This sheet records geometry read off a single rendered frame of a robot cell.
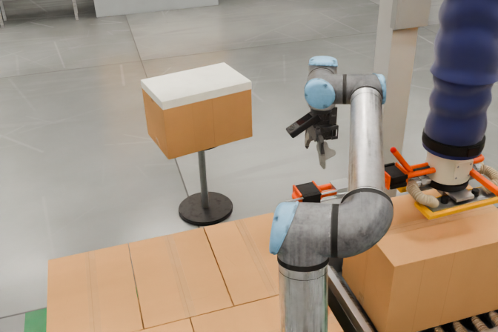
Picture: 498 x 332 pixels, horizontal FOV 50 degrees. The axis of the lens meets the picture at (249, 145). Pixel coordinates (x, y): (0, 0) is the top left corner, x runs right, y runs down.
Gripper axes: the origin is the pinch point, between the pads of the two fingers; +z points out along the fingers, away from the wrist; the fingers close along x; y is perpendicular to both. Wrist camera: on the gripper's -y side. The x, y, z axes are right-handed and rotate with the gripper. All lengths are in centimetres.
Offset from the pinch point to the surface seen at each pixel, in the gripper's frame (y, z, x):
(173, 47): 36, 137, 538
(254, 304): -17, 82, 18
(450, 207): 52, 25, -12
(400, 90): 95, 27, 95
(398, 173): 34.7, 13.0, -0.7
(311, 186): 0.4, 12.3, 1.4
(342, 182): 12.4, 13.1, 1.1
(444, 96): 49, -17, -1
